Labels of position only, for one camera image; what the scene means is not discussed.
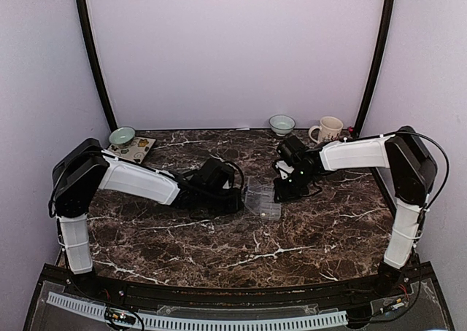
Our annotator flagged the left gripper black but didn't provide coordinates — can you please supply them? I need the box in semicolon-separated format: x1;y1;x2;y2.
200;187;244;215

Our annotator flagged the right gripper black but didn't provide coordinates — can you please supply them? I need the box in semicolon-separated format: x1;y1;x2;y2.
274;167;317;203

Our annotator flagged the clear plastic pill organizer box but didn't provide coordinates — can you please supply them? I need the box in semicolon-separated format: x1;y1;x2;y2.
244;176;282;221

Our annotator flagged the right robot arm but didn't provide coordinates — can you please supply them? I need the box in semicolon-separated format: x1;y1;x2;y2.
273;126;441;297

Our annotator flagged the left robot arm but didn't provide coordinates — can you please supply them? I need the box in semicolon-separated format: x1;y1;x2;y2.
48;138;244;299

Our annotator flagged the white ceramic bowl back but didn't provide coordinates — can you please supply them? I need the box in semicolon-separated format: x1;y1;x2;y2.
269;114;296;137

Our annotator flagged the cream ceramic mug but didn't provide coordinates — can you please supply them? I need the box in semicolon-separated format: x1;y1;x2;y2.
308;116;344;144

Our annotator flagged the patterned coaster mat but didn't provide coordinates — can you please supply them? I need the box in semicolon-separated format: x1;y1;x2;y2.
107;137;156;164

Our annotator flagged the green ceramic bowl left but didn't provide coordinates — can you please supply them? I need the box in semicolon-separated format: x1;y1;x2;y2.
109;126;136;149

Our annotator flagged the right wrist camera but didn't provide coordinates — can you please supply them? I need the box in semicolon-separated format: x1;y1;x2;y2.
273;160;294;179

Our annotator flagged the black front rail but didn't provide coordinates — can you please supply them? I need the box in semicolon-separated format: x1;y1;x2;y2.
27;262;447;318

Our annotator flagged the white slotted cable duct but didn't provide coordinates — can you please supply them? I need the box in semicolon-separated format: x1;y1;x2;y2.
46;292;348;330

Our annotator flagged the right black corner post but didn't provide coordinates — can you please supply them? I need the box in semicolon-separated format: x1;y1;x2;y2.
353;0;395;137

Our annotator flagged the black corner post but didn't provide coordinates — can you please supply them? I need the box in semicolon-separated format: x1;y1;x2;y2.
75;0;118;132
353;0;395;137

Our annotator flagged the left black corner post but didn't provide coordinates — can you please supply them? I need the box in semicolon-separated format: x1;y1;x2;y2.
75;0;118;132

